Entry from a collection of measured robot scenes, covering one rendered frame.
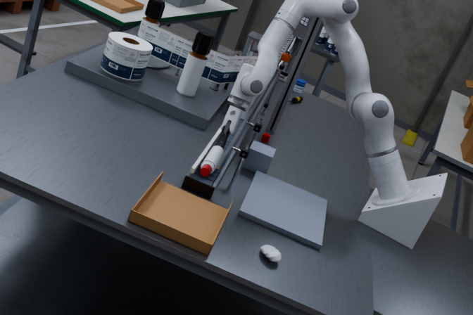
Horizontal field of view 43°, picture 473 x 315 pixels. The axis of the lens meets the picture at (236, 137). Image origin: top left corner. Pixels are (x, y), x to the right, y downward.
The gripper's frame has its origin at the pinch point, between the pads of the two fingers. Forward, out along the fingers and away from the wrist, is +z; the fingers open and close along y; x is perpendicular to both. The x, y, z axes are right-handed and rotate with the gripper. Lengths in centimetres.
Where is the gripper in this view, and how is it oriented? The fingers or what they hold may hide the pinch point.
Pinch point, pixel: (220, 144)
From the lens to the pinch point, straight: 223.7
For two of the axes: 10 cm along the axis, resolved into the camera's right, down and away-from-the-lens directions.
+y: 0.6, -0.1, 10.0
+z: -3.9, 9.2, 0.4
